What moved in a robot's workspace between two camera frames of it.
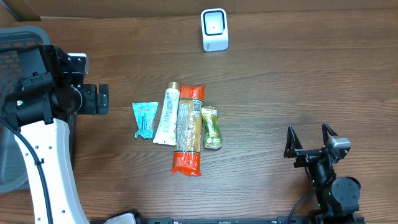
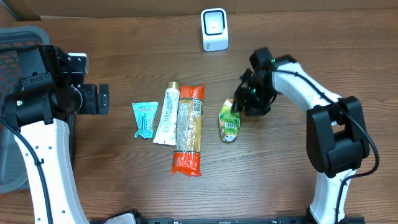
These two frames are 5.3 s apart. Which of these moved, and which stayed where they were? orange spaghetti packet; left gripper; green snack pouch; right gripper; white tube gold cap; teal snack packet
Moved: right gripper; green snack pouch
Stayed: teal snack packet; left gripper; orange spaghetti packet; white tube gold cap
